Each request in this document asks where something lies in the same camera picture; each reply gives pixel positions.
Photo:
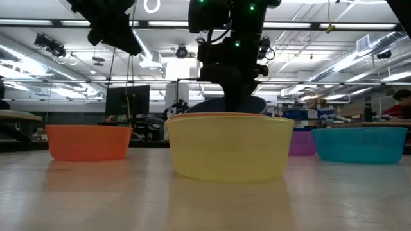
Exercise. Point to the yellow hanging tag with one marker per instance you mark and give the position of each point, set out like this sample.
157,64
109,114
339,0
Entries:
330,28

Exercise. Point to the yellow translucent plastic bowl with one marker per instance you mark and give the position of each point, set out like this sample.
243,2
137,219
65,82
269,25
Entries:
229,147

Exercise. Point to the teal plastic bowl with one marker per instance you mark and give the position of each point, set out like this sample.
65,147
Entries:
359,146

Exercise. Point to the black ceiling camera cluster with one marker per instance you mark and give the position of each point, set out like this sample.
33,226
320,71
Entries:
51,46

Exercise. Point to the black background robot arm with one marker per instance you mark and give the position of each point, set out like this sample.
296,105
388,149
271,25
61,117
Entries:
175,107

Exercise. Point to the wooden background table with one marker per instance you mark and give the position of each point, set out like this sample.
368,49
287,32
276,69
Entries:
372,124

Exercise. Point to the dark blue plastic bowl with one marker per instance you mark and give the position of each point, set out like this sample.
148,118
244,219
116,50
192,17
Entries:
208,106

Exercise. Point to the blue storage bins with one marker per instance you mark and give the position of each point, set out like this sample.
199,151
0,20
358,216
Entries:
298,114

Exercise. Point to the grey background table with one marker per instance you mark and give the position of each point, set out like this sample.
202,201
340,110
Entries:
17,117

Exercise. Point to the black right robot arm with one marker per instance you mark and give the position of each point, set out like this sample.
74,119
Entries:
244,19

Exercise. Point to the black computer monitor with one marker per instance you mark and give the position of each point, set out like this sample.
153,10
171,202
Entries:
118,101

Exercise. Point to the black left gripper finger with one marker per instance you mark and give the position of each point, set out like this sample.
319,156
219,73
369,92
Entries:
123,37

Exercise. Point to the person in red top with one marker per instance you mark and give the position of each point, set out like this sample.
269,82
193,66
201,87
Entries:
401,106

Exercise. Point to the dark water bottle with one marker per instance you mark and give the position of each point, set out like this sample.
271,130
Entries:
368,112

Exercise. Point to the bright orange plastic bowl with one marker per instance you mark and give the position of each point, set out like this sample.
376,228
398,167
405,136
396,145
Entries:
88,142

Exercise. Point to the purple plastic bowl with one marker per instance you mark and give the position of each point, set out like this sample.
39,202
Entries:
303,142

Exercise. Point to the round black ceiling camera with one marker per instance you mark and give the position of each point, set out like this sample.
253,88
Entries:
181,52

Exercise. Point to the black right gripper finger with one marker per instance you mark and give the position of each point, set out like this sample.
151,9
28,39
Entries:
237,101

